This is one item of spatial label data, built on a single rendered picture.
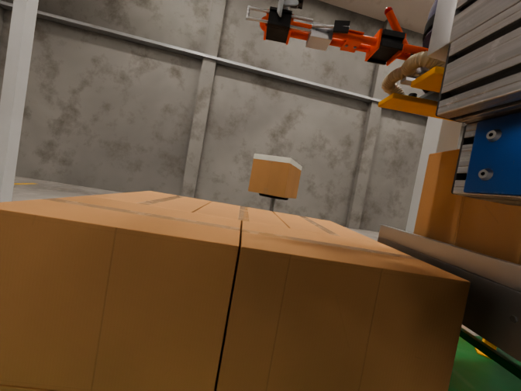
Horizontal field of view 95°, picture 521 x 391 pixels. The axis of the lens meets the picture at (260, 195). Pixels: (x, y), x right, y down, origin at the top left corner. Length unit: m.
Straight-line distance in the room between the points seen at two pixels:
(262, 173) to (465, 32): 2.20
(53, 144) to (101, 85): 1.67
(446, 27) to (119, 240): 0.69
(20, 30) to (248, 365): 3.50
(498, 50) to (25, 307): 0.91
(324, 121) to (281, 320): 6.28
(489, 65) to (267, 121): 5.99
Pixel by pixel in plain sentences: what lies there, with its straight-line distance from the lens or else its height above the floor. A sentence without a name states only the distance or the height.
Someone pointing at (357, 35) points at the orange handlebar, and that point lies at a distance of 0.94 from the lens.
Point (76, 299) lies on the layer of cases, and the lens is 0.73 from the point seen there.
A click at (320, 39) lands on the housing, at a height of 1.17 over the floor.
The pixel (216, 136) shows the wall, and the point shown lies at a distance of 6.07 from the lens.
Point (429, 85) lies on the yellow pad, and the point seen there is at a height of 1.07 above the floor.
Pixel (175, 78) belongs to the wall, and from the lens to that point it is 6.51.
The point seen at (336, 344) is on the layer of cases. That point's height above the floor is 0.34.
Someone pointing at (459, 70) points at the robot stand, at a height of 0.86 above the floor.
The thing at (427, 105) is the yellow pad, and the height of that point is 1.07.
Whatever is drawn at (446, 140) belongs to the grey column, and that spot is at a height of 1.27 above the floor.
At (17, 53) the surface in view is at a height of 1.56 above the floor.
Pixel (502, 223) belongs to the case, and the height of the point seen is 0.71.
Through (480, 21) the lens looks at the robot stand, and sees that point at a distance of 0.40.
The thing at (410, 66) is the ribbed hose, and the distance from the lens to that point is 0.93.
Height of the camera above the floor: 0.69
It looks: 2 degrees down
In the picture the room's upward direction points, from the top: 10 degrees clockwise
